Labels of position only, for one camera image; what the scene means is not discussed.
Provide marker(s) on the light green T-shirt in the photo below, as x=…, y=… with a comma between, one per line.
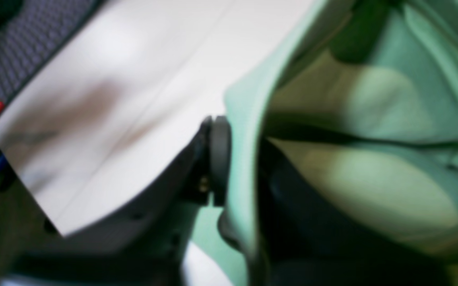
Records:
x=362, y=98

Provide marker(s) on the patterned office chair seat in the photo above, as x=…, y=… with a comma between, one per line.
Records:
x=38, y=30

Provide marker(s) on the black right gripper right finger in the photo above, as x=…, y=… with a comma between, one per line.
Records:
x=311, y=243

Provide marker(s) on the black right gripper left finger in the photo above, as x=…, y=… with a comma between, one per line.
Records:
x=143, y=242

